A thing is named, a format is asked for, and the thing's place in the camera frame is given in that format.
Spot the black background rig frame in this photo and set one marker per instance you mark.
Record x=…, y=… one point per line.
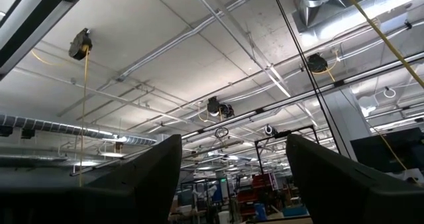
x=281, y=133

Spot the black overhead frame beam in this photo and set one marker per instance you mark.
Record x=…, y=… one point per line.
x=20, y=41

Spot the black monitor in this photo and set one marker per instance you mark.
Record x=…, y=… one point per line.
x=387, y=149

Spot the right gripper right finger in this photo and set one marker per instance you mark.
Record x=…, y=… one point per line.
x=324, y=184

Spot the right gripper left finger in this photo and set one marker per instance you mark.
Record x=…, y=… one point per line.
x=145, y=184

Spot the blue barrel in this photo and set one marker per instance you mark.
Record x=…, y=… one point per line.
x=260, y=212

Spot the white bucket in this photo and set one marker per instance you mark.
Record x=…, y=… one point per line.
x=224, y=218

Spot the blue crate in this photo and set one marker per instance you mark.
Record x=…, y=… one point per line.
x=295, y=211

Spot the ribbed silver ventilation duct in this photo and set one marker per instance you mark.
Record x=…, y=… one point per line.
x=49, y=126

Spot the red tool cabinet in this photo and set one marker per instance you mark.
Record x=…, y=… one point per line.
x=261, y=182

